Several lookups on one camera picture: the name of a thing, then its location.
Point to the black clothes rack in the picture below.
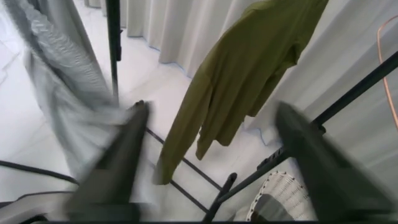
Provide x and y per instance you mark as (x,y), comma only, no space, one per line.
(113,31)

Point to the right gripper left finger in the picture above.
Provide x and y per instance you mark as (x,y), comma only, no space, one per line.
(112,180)

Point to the green long-sleeved shirt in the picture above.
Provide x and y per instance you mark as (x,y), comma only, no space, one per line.
(242,68)

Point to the pink clothes hanger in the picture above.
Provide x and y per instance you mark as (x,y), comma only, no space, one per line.
(379,53)

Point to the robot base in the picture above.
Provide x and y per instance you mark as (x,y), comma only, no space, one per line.
(28,207)

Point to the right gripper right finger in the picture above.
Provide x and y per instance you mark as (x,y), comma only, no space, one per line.
(335,186)

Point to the pale grey shorts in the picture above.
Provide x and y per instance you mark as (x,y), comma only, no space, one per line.
(71,93)

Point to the white laundry basket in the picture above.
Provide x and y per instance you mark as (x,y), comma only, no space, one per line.
(286,189)

